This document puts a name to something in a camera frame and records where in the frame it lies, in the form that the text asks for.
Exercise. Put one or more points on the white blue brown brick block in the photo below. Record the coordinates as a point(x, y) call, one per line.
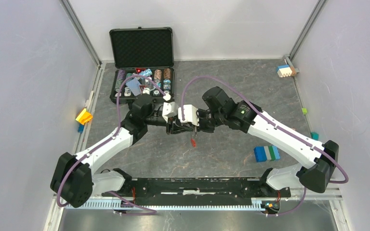
point(287, 71)

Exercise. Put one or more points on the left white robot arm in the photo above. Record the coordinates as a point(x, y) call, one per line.
point(75, 179)

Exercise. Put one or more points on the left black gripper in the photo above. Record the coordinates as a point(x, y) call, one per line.
point(175, 126)

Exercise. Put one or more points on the blue green white brick block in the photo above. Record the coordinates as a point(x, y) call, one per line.
point(266, 153)

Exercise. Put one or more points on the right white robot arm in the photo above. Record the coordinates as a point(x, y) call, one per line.
point(316, 161)

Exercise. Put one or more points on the yellow orange toy block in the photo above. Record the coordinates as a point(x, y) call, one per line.
point(84, 116)

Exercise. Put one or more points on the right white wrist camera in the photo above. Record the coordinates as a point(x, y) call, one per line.
point(188, 114)

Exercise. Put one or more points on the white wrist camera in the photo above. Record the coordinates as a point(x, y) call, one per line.
point(188, 114)
point(169, 109)

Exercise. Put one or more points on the small teal cube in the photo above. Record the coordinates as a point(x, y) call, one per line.
point(314, 135)

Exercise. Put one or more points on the white slotted cable duct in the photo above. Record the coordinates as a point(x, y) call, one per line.
point(118, 204)

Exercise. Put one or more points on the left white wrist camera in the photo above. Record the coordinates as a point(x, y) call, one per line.
point(169, 109)

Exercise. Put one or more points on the black poker chip case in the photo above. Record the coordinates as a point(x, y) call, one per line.
point(139, 49)

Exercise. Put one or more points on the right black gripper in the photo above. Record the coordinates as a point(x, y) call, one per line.
point(201, 126)

